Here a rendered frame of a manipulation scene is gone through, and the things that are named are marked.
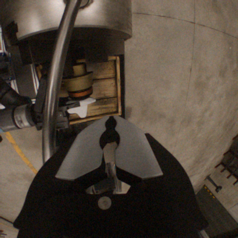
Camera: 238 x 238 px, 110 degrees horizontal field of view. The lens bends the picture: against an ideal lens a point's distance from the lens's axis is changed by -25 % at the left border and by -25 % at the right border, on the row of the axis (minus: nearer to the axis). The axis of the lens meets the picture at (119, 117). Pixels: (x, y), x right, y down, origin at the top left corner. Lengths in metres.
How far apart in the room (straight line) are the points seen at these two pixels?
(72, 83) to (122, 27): 0.18
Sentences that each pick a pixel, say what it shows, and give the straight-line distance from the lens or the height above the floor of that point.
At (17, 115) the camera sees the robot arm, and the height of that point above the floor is 1.11.
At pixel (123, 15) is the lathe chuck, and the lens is 0.25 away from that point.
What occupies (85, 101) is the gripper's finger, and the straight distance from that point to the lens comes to 0.34.
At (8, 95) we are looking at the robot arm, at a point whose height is 1.00.
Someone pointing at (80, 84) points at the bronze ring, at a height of 1.12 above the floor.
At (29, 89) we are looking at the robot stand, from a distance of 1.38.
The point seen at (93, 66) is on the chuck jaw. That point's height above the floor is 1.10.
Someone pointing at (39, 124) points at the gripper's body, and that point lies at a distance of 0.41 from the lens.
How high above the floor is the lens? 1.42
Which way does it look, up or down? 57 degrees down
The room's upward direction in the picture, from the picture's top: 149 degrees clockwise
